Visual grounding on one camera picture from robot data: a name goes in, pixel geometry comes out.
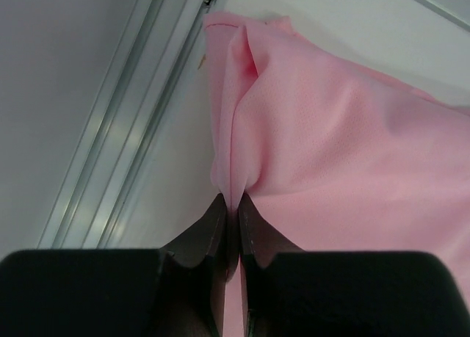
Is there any pink t-shirt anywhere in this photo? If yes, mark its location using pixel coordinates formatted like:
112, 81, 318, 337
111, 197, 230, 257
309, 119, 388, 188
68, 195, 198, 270
202, 10, 470, 337

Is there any left aluminium corner post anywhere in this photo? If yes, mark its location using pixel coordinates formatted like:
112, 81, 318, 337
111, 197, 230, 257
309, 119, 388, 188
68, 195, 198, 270
38, 0, 225, 249

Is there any aluminium corner post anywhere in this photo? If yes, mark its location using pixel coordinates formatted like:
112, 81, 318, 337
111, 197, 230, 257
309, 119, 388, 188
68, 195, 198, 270
38, 0, 225, 249
388, 0, 470, 33

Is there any right aluminium corner post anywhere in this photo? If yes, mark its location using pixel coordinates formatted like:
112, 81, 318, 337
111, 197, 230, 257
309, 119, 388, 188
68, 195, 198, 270
388, 0, 470, 33

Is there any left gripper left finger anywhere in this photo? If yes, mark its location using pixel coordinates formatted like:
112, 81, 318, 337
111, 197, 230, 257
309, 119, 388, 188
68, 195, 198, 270
1, 195, 227, 336

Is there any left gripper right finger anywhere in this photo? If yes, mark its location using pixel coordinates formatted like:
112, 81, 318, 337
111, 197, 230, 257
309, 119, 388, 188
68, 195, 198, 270
238, 196, 469, 336

